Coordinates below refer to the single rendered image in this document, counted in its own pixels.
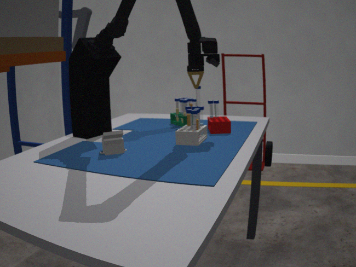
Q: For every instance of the green test tube rack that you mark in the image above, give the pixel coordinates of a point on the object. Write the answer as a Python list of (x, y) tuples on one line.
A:
[(179, 123)]

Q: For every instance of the red tube rack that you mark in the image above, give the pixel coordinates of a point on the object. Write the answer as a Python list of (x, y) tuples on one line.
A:
[(220, 126)]

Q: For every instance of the white tube rack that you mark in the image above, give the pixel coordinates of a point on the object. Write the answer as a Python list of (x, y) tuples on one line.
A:
[(190, 138)]

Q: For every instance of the blue bench mat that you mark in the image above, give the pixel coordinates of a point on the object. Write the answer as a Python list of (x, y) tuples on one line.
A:
[(152, 154)]

